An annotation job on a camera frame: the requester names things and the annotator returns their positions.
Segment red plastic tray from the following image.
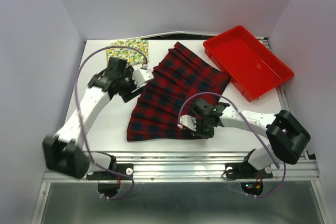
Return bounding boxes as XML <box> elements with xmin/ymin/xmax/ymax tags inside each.
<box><xmin>203</xmin><ymin>25</ymin><xmax>295</xmax><ymax>102</ymax></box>

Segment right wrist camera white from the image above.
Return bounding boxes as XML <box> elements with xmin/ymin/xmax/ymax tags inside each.
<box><xmin>177</xmin><ymin>115</ymin><xmax>196</xmax><ymax>131</ymax></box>

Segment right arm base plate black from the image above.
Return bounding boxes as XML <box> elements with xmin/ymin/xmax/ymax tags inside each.
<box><xmin>222</xmin><ymin>163</ymin><xmax>273</xmax><ymax>180</ymax></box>

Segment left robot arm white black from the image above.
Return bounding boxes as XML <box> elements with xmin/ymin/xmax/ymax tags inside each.
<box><xmin>42</xmin><ymin>58</ymin><xmax>153</xmax><ymax>179</ymax></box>

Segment red black plaid skirt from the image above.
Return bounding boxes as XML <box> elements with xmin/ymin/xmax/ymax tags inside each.
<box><xmin>127</xmin><ymin>42</ymin><xmax>230</xmax><ymax>142</ymax></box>

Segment aluminium frame rails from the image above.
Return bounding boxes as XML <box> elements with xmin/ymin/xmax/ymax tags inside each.
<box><xmin>31</xmin><ymin>39</ymin><xmax>328</xmax><ymax>224</ymax></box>

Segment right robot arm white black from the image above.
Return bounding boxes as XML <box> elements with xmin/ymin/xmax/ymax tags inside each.
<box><xmin>180</xmin><ymin>99</ymin><xmax>311</xmax><ymax>179</ymax></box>

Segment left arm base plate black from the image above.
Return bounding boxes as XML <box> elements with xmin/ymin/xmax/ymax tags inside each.
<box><xmin>86</xmin><ymin>163</ymin><xmax>134</xmax><ymax>181</ymax></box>

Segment lemon print skirt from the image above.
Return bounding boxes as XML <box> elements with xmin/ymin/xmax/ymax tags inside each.
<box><xmin>106</xmin><ymin>38</ymin><xmax>149</xmax><ymax>66</ymax></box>

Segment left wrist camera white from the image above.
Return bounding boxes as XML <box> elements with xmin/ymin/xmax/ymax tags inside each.
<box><xmin>132</xmin><ymin>68</ymin><xmax>154</xmax><ymax>88</ymax></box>

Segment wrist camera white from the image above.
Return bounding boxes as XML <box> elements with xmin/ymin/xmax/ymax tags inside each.
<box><xmin>132</xmin><ymin>68</ymin><xmax>154</xmax><ymax>88</ymax></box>
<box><xmin>177</xmin><ymin>115</ymin><xmax>196</xmax><ymax>131</ymax></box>

